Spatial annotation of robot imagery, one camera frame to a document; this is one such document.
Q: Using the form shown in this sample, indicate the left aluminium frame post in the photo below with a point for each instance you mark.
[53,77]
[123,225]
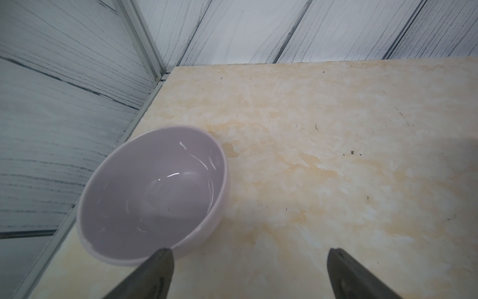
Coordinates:
[138,31]

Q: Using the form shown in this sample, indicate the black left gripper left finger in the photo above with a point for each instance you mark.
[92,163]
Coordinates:
[151,280]

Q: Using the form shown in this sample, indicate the lilac ceramic bowl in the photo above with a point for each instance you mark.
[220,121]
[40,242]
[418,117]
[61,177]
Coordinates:
[166,188]

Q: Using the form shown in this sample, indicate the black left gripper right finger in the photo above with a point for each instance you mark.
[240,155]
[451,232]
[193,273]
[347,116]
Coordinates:
[351,280]

